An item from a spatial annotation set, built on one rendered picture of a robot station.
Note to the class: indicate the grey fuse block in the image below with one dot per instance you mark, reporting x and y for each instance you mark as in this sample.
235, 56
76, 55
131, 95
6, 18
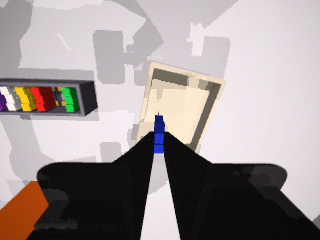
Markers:
16, 97

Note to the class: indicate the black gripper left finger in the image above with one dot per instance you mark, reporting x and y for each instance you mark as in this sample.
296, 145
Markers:
126, 179

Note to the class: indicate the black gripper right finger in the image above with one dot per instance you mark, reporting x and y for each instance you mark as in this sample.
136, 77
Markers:
192, 179

